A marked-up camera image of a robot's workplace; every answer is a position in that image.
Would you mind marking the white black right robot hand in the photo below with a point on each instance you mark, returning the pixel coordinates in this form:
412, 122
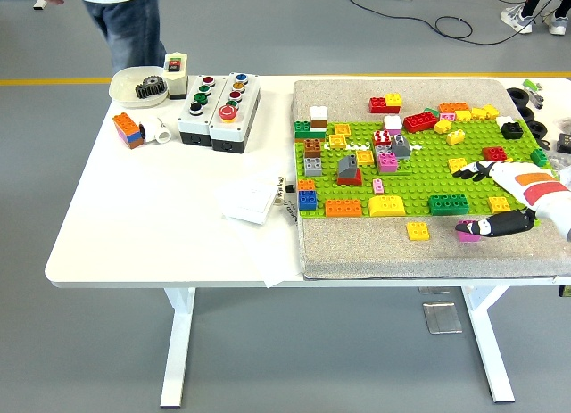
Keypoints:
535, 194

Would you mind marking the magenta square brick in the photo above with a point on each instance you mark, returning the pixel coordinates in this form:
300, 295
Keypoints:
468, 235

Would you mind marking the green studded baseplate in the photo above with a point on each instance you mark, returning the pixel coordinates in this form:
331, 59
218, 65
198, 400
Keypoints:
424, 181

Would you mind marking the yellow square brick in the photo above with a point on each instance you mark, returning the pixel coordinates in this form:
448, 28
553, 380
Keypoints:
393, 100
337, 140
455, 162
365, 158
442, 126
455, 137
463, 115
499, 204
418, 230
490, 111
342, 129
478, 113

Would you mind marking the black toy tire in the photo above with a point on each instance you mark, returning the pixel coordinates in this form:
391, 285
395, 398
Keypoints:
537, 128
517, 97
527, 114

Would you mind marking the clear plastic bag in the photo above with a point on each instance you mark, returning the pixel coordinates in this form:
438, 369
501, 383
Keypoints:
562, 161
564, 125

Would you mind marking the red square brick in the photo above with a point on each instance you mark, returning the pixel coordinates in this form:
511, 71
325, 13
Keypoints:
495, 153
382, 137

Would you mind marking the black box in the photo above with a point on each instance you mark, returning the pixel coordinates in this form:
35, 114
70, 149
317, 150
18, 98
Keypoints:
564, 143

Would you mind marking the black square brick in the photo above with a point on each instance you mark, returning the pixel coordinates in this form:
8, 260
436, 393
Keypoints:
511, 129

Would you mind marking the white square brick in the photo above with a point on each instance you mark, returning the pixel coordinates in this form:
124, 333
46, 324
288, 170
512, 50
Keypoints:
319, 112
392, 121
504, 120

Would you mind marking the person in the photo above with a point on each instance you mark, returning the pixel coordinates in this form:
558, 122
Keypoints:
517, 19
129, 29

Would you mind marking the dark green long brick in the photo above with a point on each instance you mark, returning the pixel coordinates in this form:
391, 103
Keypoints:
448, 204

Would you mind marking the metal tool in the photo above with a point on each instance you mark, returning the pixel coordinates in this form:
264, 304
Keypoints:
536, 100

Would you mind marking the green black tag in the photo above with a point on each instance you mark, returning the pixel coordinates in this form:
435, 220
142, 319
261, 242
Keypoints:
565, 291

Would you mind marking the green tool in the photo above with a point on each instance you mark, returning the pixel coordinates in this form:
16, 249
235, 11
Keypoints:
531, 84

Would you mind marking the cream plastic bowl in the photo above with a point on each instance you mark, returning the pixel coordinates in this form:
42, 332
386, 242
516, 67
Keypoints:
122, 85

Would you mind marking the pale pink brick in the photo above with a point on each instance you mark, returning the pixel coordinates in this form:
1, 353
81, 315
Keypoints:
447, 117

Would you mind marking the orange long brick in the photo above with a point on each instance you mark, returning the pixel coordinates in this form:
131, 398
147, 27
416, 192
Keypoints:
453, 106
343, 208

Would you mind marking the green flat piece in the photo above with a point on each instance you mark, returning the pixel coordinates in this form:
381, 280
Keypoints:
429, 112

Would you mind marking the red long brick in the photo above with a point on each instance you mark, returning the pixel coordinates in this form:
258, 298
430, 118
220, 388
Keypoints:
420, 122

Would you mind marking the black metal gear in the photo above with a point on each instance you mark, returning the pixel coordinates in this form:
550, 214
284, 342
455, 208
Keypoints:
151, 88

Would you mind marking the metal floor cover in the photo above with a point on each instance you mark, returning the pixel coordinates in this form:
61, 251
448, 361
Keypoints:
441, 317
435, 291

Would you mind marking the dark grey slope brick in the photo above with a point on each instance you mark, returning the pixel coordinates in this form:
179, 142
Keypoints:
400, 146

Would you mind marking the yellow curved brick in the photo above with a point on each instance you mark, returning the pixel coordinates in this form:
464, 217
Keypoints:
387, 206

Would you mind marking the pink square brick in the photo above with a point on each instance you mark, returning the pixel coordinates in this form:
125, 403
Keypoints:
387, 162

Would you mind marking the multicoloured brick stack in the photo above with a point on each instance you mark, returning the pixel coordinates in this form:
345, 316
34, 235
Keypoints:
127, 125

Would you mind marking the white table leg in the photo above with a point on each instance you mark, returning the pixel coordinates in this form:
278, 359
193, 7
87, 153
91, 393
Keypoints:
488, 341
178, 341

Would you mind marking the pink flat brick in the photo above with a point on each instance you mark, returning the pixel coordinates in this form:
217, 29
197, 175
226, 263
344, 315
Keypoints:
393, 132

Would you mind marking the small pink brick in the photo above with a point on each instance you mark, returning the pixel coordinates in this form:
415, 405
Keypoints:
378, 186

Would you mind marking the light grey square brick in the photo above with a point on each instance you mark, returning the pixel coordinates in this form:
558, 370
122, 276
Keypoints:
381, 149
313, 166

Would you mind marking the white pipe tee fitting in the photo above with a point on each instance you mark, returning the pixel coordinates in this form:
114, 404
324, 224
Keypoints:
156, 129

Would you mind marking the red slope brick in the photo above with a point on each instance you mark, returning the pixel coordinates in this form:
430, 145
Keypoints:
350, 179

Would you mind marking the grey-brown mat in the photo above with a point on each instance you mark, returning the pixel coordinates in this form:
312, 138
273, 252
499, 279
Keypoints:
357, 252

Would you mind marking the dark grey roof brick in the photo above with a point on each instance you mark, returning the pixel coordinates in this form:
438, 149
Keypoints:
347, 164

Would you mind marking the grey three-button control box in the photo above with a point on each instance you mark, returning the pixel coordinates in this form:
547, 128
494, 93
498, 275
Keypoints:
192, 125

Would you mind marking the grey emergency-stop control box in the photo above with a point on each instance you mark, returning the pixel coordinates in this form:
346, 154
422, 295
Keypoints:
227, 132

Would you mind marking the blue square brick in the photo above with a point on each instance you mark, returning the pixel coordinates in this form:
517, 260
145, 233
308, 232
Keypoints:
308, 200

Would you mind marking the brown flat brick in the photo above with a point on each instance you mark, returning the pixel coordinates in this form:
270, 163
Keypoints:
319, 124

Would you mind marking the brown square brick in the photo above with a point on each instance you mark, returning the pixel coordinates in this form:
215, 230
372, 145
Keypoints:
312, 147

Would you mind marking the small orange brick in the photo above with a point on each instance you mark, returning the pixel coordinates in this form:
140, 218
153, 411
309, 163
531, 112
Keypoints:
306, 184

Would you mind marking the dark green square brick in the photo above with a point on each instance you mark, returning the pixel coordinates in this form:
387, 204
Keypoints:
302, 126

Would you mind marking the printed label strip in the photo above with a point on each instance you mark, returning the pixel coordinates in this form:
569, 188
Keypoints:
291, 214

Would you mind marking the white labelled connector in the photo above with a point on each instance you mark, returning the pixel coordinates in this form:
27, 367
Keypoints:
281, 187

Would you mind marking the translucent paper sheet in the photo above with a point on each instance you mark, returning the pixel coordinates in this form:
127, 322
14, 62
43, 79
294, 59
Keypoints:
272, 257

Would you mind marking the cream red-green switch box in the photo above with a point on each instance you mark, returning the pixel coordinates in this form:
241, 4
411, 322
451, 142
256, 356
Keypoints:
176, 80

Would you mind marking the white wall switch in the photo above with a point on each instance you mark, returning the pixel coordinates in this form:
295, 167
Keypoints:
247, 203

